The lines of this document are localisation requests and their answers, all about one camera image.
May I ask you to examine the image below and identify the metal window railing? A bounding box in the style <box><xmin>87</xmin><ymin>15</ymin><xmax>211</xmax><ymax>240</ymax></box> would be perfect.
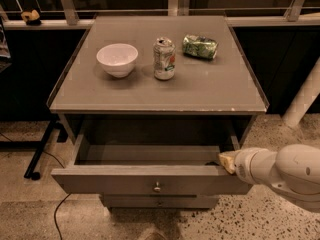
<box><xmin>0</xmin><ymin>0</ymin><xmax>320</xmax><ymax>28</ymax></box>

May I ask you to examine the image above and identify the black metal stand leg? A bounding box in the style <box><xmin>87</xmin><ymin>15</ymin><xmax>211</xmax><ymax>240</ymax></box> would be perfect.
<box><xmin>0</xmin><ymin>117</ymin><xmax>68</xmax><ymax>180</ymax></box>

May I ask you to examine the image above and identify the yellow black object on ledge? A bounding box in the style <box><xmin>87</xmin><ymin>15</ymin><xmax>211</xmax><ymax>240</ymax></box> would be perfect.
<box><xmin>21</xmin><ymin>9</ymin><xmax>41</xmax><ymax>25</ymax></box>

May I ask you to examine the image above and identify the grey top drawer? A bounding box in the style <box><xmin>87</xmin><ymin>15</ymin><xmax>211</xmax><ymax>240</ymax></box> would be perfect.
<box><xmin>52</xmin><ymin>135</ymin><xmax>251</xmax><ymax>196</ymax></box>

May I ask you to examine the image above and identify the upright white soda can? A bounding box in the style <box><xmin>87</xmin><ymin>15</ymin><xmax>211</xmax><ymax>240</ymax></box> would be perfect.
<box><xmin>153</xmin><ymin>37</ymin><xmax>175</xmax><ymax>80</ymax></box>

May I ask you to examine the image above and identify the grey drawer cabinet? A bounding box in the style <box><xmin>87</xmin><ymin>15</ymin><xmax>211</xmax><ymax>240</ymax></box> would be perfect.
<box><xmin>46</xmin><ymin>15</ymin><xmax>270</xmax><ymax>210</ymax></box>

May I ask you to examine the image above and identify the grey drawer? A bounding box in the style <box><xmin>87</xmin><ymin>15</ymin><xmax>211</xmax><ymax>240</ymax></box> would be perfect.
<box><xmin>52</xmin><ymin>135</ymin><xmax>251</xmax><ymax>196</ymax></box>
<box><xmin>100</xmin><ymin>194</ymin><xmax>218</xmax><ymax>209</ymax></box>

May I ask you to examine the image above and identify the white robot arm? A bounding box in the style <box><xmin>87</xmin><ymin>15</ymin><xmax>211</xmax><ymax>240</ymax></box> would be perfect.
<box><xmin>218</xmin><ymin>144</ymin><xmax>320</xmax><ymax>213</ymax></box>

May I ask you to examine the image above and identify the black floor cable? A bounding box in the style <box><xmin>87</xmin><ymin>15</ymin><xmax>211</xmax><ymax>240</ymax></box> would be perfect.
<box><xmin>0</xmin><ymin>133</ymin><xmax>73</xmax><ymax>240</ymax></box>

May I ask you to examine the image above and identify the grey bottom drawer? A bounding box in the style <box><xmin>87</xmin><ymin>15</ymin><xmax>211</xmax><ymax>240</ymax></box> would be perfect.
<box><xmin>100</xmin><ymin>194</ymin><xmax>218</xmax><ymax>209</ymax></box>

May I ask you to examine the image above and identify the white diagonal post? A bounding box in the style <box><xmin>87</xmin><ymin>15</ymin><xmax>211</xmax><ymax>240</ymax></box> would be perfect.
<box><xmin>282</xmin><ymin>57</ymin><xmax>320</xmax><ymax>128</ymax></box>

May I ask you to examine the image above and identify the crushed green soda can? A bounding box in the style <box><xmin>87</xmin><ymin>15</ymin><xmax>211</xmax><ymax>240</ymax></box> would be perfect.
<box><xmin>182</xmin><ymin>34</ymin><xmax>218</xmax><ymax>60</ymax></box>

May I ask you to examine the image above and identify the white ceramic bowl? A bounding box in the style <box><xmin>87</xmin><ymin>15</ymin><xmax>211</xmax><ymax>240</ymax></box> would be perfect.
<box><xmin>96</xmin><ymin>43</ymin><xmax>138</xmax><ymax>78</ymax></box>

